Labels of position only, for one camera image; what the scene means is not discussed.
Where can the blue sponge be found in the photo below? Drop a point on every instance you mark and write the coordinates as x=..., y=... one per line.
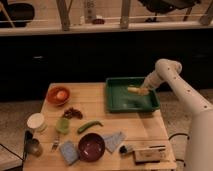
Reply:
x=69, y=152

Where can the wooden block brush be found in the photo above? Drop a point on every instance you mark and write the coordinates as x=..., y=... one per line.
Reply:
x=150, y=155

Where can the green plastic tray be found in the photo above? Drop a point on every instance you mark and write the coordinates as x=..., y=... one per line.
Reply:
x=120, y=100

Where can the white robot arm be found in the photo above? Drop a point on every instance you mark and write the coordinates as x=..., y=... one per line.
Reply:
x=199, y=148

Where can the metal fork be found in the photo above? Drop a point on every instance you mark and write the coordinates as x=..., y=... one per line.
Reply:
x=55, y=142

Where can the dark purple bowl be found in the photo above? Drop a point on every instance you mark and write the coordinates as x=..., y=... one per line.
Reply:
x=91, y=147

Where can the egg in bowl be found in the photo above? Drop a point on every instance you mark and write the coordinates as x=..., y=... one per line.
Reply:
x=60, y=95

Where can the green plastic cup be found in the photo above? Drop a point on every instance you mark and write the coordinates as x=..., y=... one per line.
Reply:
x=62, y=125

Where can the grey folded cloth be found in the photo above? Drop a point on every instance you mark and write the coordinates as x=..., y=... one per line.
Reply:
x=112, y=141

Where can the metal cup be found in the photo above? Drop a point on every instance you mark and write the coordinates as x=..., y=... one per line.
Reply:
x=32, y=145

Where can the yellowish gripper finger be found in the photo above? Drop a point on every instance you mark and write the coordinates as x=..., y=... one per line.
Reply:
x=143, y=91

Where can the black office chair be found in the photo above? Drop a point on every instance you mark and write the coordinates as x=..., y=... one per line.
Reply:
x=20, y=14

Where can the yellow banana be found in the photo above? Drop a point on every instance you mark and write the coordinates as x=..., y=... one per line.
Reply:
x=133, y=89

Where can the green cucumber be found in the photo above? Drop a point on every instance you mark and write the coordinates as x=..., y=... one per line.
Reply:
x=87, y=125

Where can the black white small object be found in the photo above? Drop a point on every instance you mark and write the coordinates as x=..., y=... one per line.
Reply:
x=126, y=149

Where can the orange bowl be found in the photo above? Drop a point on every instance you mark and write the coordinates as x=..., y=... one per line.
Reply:
x=51, y=96

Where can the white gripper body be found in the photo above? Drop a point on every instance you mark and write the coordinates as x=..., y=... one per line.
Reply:
x=152, y=81

